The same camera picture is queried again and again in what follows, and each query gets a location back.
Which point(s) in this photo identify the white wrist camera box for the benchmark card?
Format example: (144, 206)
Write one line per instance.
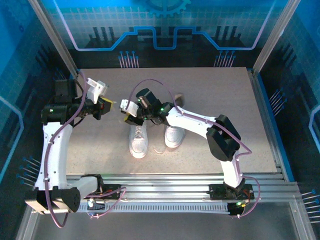
(128, 107)
(96, 88)

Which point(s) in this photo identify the white sneaker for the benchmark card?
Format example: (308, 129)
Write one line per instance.
(138, 147)
(175, 137)

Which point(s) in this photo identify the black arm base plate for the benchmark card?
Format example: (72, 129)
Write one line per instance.
(112, 190)
(217, 192)

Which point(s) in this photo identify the white shoelace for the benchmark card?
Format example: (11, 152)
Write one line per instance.
(138, 131)
(157, 152)

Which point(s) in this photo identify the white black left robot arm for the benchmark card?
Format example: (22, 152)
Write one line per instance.
(56, 155)

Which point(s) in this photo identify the small black controller board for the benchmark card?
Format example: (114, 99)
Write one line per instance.
(235, 211)
(98, 207)

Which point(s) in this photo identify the aluminium corner post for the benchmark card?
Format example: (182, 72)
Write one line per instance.
(274, 37)
(56, 37)

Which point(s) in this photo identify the grey metal bench panel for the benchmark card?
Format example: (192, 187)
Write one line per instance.
(162, 226)

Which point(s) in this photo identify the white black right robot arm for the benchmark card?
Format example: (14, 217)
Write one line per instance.
(190, 121)

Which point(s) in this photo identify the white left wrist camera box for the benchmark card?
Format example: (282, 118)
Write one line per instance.
(96, 88)

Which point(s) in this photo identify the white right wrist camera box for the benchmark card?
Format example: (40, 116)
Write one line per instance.
(128, 107)

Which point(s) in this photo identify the aluminium frame rails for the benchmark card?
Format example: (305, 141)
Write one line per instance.
(162, 186)

